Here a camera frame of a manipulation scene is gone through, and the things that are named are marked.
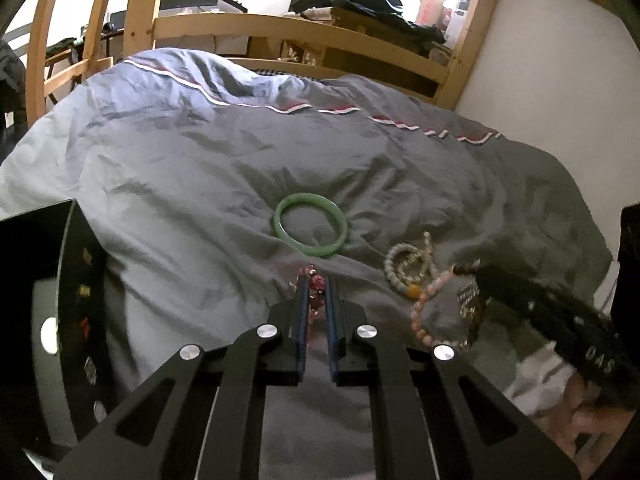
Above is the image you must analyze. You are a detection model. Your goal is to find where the green jade bangle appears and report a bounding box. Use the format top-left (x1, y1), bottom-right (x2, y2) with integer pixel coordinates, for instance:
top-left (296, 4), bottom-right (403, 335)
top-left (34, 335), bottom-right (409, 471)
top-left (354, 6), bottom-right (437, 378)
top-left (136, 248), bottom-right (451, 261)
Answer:
top-left (271, 192), bottom-right (349, 258)

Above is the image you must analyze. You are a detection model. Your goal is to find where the grey blue duvet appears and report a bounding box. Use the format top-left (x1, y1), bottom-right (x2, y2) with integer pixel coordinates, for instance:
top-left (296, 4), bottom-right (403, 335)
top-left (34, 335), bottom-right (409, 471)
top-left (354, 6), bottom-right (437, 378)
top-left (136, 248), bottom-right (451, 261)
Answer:
top-left (1, 48), bottom-right (612, 479)

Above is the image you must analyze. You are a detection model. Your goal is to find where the pale green bead bracelet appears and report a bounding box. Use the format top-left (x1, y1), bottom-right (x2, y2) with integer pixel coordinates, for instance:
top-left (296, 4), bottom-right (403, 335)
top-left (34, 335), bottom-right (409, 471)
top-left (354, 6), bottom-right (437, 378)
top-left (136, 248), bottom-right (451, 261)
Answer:
top-left (383, 242), bottom-right (435, 300)

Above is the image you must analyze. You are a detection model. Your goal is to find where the white striped bed sheet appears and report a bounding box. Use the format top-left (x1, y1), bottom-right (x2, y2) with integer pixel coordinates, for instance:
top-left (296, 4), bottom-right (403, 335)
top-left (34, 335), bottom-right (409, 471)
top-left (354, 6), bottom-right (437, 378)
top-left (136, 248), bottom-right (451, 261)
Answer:
top-left (503, 260), bottom-right (620, 417)

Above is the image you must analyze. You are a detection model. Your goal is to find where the black puffer jacket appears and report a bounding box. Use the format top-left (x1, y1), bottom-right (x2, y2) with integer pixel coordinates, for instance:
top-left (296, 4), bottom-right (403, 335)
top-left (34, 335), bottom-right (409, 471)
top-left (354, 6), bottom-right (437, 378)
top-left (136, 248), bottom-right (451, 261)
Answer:
top-left (0, 40), bottom-right (28, 160)

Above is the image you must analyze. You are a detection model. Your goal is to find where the wooden bunk bed frame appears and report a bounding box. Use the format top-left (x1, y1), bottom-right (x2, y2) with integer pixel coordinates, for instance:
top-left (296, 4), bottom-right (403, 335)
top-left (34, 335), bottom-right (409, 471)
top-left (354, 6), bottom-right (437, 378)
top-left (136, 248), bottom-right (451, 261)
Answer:
top-left (124, 0), bottom-right (497, 110)

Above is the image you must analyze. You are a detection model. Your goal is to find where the dark brown bead bracelet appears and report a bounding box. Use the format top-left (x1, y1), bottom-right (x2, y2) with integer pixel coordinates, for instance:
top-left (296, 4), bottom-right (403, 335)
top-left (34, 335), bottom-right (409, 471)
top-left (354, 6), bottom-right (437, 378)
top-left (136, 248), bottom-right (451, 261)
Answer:
top-left (451, 259), bottom-right (490, 348)

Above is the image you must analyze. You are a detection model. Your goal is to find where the right hand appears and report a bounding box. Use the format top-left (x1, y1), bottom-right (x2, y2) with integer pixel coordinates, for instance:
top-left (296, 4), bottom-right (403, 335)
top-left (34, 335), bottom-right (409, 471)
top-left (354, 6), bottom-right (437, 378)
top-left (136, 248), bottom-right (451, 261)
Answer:
top-left (541, 373), bottom-right (636, 468)

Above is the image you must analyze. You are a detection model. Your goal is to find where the wooden ladder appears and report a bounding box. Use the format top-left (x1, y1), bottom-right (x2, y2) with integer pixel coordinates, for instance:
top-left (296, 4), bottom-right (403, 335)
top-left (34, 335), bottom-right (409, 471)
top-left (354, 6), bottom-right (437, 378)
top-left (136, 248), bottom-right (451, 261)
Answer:
top-left (25, 0), bottom-right (124, 126)

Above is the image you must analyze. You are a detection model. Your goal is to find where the black clothes pile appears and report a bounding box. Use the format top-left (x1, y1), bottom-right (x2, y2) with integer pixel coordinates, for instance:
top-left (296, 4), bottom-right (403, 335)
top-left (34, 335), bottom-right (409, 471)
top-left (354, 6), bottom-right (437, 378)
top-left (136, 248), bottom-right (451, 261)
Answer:
top-left (288, 0), bottom-right (445, 44)

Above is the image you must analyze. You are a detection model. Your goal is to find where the pink bead bracelet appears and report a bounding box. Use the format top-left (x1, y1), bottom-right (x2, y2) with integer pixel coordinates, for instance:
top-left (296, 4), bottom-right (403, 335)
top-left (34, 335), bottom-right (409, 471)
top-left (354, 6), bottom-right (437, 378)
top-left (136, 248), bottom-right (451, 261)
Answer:
top-left (410, 268), bottom-right (457, 350)

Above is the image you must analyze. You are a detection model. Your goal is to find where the black jewelry box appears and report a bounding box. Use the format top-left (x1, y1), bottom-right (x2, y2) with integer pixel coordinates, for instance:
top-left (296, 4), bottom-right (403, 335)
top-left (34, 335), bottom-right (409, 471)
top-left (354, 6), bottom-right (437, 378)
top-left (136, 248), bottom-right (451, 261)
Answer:
top-left (1, 200), bottom-right (117, 462)

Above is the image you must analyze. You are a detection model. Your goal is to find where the red crystal bead bracelet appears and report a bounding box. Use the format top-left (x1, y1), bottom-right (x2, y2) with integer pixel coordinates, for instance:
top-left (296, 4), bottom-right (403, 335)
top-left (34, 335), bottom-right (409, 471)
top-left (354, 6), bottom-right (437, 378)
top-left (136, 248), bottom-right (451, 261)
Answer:
top-left (298, 263), bottom-right (329, 348)

